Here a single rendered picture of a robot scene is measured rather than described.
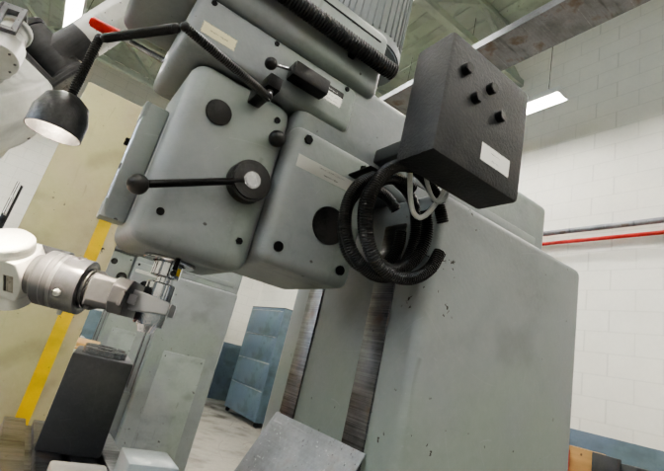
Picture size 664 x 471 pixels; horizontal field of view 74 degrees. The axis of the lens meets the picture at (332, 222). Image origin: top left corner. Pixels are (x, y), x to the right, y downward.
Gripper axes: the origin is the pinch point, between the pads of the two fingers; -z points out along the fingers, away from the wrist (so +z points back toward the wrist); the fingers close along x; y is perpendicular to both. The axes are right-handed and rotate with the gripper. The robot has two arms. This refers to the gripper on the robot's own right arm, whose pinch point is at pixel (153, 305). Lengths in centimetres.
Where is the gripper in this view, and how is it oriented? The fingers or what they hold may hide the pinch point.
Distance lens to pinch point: 79.1
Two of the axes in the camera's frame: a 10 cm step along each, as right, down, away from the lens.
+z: -9.5, -2.8, -0.9
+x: -1.7, 2.7, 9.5
